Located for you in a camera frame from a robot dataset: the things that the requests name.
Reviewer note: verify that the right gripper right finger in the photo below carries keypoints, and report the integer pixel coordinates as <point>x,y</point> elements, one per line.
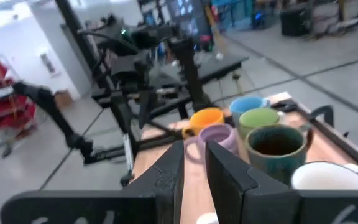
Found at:
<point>244,199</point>

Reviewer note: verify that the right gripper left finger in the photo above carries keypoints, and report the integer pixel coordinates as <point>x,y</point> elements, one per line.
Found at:
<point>154,202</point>

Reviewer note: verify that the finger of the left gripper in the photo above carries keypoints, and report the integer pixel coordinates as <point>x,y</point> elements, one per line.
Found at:
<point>141,105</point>
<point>148,102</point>

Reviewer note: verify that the dark teal speckled mug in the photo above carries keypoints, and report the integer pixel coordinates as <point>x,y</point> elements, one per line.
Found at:
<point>275,155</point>

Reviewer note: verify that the yellow faceted mug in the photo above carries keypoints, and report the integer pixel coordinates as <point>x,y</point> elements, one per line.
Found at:
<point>205,119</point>

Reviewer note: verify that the green mug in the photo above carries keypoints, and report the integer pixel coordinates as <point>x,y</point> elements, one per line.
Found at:
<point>258,119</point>

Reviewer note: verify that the blue white leaf-pattern mug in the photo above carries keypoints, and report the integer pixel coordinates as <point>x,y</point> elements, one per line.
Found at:
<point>325,177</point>

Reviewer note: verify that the light blue faceted mug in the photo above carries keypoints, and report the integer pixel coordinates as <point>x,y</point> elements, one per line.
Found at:
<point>247,104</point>

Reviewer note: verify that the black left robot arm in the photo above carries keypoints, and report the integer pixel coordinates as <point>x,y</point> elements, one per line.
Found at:
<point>188,68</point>

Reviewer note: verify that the cardboard box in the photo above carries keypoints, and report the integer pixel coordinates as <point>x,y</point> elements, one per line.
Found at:
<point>62,98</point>

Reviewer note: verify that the computer monitor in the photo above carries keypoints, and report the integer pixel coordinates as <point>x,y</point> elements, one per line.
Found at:
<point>188,12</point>

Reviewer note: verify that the small white round object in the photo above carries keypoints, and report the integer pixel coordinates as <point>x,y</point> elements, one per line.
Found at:
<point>219,56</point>

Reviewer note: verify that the red storage rack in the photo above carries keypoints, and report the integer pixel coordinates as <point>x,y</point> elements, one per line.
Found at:
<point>2,102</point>

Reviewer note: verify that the black cabinet box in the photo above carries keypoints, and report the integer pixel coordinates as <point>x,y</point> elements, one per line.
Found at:
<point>294,21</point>

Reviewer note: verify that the black aluminium table frame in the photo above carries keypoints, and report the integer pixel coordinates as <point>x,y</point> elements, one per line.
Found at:
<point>51,105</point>

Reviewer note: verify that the black frame clamp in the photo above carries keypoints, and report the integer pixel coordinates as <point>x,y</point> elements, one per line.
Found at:
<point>322,112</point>

